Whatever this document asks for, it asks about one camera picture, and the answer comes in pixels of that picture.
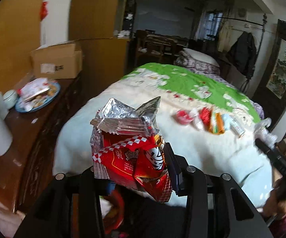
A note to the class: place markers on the window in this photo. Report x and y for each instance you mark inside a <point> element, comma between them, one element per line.
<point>211,24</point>

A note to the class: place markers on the purple bed sheet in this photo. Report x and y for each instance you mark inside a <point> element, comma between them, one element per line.
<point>257,109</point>

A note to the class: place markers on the black jacket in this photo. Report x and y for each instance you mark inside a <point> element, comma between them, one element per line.
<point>242,54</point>

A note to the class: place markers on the printed blanket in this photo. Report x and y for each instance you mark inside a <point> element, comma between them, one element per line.
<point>207,153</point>

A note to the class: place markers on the white tube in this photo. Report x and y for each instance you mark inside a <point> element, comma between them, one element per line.
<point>237,128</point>

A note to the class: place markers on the pink snack bag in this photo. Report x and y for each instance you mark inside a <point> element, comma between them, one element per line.
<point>33,89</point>

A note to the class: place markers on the wooden dining table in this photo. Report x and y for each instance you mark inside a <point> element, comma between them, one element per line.
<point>162,44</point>

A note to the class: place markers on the dark shelf unit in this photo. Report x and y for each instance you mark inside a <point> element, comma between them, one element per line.
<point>129,14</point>

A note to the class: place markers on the red snack bag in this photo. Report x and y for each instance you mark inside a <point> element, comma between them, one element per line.
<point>123,158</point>

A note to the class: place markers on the blue plate of snacks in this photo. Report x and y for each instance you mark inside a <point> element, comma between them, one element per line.
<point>41,101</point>

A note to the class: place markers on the clear plastic bag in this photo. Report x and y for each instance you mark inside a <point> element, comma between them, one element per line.
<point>266,131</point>

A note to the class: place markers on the red plastic basket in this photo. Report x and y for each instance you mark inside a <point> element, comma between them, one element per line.
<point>117,208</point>

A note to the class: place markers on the red hanging ornament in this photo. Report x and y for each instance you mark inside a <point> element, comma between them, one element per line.
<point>44,10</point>

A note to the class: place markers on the small red wrapper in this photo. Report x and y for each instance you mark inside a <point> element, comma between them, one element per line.
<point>184,116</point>

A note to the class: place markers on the orange packet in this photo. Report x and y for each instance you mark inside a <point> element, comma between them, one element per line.
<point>216,124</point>

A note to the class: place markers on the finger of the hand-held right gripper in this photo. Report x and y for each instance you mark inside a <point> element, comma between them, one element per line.
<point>273,156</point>

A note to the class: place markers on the lidded ceramic cup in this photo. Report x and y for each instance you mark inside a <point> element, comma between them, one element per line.
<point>10,99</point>

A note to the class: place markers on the beige jacket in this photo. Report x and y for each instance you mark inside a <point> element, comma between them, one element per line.
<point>223,37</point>

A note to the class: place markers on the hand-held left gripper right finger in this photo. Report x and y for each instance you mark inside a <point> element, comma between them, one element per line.
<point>174,168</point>

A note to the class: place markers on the white pillow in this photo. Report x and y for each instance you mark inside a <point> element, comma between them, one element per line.
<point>200,55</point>

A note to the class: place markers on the black metal coat rack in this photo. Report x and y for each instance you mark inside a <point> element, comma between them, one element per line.
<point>263,27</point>

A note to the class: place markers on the person's right hand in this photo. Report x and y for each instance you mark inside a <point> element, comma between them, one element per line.
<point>283,207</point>

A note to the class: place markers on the wooden door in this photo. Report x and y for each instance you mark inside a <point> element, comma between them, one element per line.
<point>11,37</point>

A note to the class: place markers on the wooden sideboard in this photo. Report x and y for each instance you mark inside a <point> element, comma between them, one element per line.
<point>33,138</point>

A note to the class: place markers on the folded floral quilt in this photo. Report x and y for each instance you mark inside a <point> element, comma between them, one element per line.
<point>192,65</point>

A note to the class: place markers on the framed landscape painting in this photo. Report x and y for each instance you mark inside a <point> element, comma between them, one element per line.
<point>282,72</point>

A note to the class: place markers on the cardboard box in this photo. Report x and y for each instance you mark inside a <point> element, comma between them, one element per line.
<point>56,62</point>

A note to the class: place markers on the white crumpled cloths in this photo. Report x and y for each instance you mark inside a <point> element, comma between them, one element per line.
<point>122,34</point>

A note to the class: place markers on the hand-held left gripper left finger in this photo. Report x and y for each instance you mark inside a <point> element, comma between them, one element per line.
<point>88,186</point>

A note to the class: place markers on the wall exhaust fan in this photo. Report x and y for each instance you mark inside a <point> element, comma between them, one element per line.
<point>242,13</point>

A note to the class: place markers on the wooden wardrobe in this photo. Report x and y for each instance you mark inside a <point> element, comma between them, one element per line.
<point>95,17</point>

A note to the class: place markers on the white cup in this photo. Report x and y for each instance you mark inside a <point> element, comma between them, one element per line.
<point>0,104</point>

